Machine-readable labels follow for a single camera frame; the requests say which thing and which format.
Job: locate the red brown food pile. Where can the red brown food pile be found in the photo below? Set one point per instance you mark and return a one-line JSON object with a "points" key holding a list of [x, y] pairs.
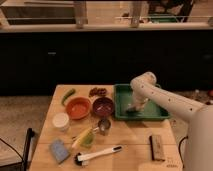
{"points": [[101, 92]]}

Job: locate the metal measuring cup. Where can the metal measuring cup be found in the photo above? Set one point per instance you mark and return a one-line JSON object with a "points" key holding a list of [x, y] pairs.
{"points": [[103, 127]]}

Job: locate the orange bowl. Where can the orange bowl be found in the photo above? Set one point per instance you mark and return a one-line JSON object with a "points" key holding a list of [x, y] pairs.
{"points": [[78, 108]]}

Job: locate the white cup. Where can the white cup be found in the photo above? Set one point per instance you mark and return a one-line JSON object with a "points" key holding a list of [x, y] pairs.
{"points": [[61, 121]]}

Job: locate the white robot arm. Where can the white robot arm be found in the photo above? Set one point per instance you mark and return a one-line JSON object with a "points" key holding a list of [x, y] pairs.
{"points": [[198, 154]]}

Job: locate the dark purple bowl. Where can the dark purple bowl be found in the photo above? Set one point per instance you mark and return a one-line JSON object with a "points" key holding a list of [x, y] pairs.
{"points": [[103, 107]]}

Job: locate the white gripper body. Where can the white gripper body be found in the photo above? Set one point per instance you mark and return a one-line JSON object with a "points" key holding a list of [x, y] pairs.
{"points": [[139, 101]]}

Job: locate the white dish brush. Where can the white dish brush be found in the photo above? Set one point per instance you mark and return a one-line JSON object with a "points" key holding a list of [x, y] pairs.
{"points": [[81, 159]]}

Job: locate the green pepper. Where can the green pepper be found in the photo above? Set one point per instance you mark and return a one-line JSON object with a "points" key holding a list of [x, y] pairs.
{"points": [[68, 94]]}

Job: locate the blue sponge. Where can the blue sponge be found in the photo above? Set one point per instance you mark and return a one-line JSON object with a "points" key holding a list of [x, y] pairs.
{"points": [[59, 151]]}

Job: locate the wooden block brush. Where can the wooden block brush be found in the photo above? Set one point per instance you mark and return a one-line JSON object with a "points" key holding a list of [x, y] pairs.
{"points": [[156, 146]]}

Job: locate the yellow green corn toy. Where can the yellow green corn toy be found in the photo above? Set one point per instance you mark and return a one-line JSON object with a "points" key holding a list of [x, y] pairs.
{"points": [[84, 139]]}

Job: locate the green plastic tray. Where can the green plastic tray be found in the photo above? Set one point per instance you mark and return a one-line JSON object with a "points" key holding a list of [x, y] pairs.
{"points": [[123, 100]]}

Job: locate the black chair frame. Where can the black chair frame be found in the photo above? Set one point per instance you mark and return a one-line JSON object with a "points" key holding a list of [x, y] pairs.
{"points": [[24, 157]]}

